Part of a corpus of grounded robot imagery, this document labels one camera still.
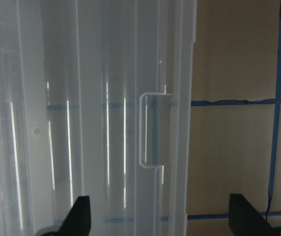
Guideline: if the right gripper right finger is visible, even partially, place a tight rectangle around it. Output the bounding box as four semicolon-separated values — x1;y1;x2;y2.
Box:
228;194;281;236

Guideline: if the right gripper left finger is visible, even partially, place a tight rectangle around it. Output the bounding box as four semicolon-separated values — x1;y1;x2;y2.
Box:
36;196;91;236

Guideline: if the clear plastic box lid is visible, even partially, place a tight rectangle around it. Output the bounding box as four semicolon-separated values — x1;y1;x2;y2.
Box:
0;0;197;236

